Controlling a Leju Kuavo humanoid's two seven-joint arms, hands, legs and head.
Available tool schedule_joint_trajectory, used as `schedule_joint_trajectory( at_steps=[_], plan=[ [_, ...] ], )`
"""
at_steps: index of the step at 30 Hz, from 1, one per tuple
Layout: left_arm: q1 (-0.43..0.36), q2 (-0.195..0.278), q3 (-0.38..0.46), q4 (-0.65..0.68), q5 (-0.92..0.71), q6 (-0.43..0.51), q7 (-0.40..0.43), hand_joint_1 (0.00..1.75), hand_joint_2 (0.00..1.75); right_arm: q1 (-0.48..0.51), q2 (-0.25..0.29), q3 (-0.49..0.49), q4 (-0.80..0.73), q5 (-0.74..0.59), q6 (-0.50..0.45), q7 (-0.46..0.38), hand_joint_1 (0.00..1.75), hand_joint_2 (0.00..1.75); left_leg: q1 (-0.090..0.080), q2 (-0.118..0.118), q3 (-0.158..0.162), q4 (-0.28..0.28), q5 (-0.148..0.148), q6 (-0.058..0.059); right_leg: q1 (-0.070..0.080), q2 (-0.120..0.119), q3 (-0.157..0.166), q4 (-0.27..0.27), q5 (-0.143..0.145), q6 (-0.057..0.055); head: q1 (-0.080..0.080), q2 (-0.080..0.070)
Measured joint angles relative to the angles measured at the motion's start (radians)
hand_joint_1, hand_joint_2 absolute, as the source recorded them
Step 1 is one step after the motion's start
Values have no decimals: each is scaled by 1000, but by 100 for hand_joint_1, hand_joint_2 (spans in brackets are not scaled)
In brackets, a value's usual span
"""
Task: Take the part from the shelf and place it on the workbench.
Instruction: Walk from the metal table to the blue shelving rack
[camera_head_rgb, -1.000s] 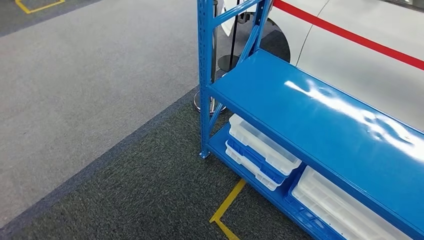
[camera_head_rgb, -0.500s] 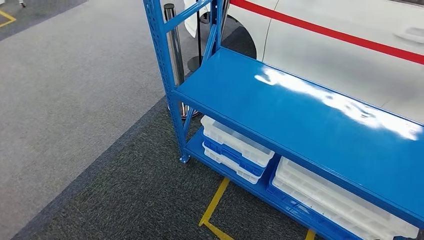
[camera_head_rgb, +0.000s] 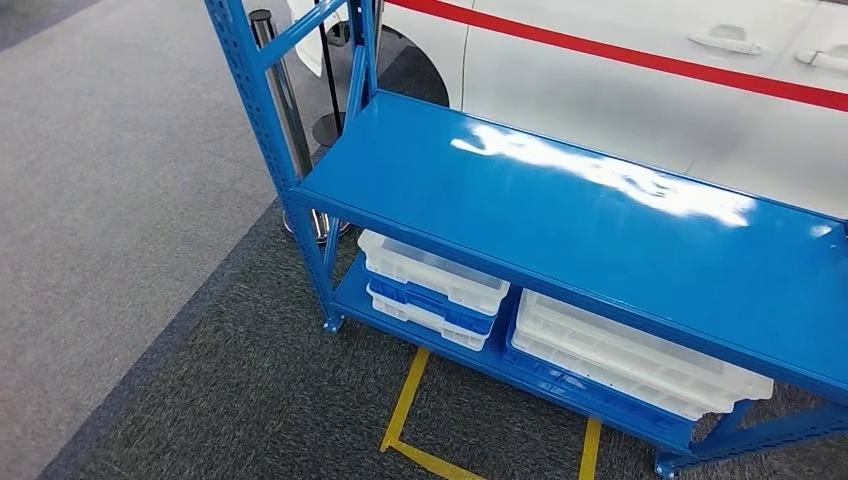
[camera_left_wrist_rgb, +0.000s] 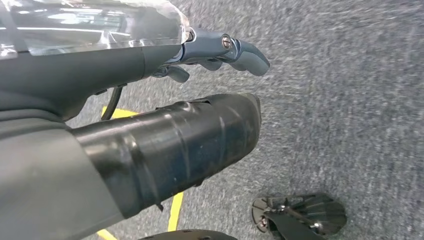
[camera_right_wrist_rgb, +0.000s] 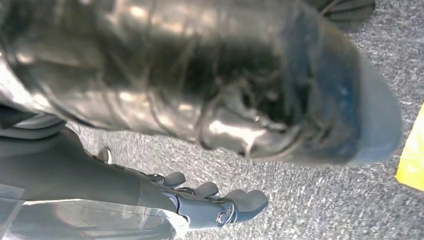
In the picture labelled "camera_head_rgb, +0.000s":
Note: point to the blue metal shelf rack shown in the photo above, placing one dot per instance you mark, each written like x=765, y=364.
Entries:
x=563, y=218

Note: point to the blue plastic bin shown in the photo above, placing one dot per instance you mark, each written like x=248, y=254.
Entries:
x=424, y=301
x=576, y=391

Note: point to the yellow floor tape square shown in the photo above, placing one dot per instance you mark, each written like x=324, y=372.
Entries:
x=404, y=404

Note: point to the thin black barrier belt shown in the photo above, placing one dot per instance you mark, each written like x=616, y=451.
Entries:
x=329, y=66

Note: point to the white car with red stripe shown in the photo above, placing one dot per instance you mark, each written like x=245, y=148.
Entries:
x=596, y=99

